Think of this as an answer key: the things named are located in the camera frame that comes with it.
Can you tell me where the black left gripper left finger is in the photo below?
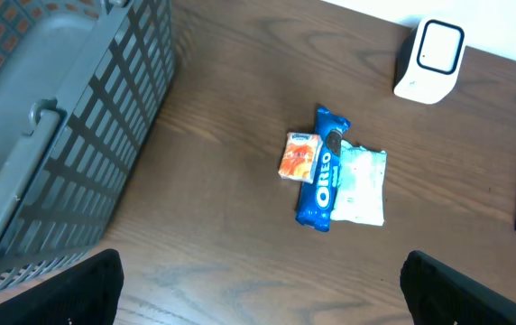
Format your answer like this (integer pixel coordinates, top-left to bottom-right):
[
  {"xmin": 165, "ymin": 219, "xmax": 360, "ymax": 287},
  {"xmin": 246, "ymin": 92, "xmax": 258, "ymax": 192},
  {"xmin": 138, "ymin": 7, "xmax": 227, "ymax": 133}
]
[{"xmin": 0, "ymin": 249, "xmax": 124, "ymax": 325}]

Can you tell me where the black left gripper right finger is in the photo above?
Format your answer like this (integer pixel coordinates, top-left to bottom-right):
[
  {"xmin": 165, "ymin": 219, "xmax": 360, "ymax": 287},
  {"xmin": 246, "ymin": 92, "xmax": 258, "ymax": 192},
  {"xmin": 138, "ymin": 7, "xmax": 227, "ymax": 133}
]
[{"xmin": 400, "ymin": 250, "xmax": 516, "ymax": 325}]

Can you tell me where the mint green tissue pack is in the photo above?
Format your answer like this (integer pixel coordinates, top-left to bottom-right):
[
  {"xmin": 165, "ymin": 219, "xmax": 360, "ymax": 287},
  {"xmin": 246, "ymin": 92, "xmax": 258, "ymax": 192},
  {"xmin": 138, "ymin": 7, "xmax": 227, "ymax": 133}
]
[{"xmin": 330, "ymin": 140, "xmax": 387, "ymax": 227}]

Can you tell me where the blue Oreo cookie pack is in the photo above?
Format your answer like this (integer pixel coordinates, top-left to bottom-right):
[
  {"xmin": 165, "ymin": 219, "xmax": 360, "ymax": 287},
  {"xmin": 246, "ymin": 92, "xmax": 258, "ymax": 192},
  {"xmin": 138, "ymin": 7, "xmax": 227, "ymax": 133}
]
[{"xmin": 295, "ymin": 106, "xmax": 351, "ymax": 232}]

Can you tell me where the orange tissue pack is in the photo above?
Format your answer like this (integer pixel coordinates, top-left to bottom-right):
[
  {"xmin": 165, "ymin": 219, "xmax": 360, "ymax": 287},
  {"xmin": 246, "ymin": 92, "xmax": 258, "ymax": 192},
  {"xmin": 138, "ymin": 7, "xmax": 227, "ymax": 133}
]
[{"xmin": 278, "ymin": 132, "xmax": 322, "ymax": 183}]

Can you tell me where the grey plastic mesh basket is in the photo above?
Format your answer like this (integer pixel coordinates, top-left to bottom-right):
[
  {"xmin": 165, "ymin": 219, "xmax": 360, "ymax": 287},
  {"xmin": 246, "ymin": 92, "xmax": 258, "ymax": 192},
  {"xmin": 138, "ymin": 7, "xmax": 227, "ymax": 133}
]
[{"xmin": 0, "ymin": 0, "xmax": 175, "ymax": 292}]

